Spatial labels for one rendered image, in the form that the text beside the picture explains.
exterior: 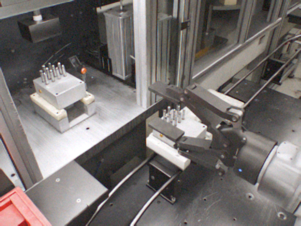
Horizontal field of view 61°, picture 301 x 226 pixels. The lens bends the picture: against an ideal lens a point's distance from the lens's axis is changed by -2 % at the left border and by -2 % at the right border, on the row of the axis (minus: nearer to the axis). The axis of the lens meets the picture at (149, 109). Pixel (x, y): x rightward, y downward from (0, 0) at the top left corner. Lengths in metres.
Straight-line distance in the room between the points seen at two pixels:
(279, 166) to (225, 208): 0.54
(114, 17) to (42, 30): 0.26
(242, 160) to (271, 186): 0.05
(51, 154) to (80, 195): 0.16
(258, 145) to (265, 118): 0.89
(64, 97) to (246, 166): 0.53
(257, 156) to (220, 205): 0.53
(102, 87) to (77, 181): 0.41
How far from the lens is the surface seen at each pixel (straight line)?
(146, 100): 0.83
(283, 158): 0.39
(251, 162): 0.40
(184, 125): 0.76
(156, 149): 0.78
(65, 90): 0.76
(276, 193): 0.40
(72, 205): 0.63
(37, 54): 1.05
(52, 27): 0.75
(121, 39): 0.90
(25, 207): 0.59
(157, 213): 0.87
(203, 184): 0.94
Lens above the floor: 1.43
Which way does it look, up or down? 38 degrees down
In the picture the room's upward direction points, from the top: straight up
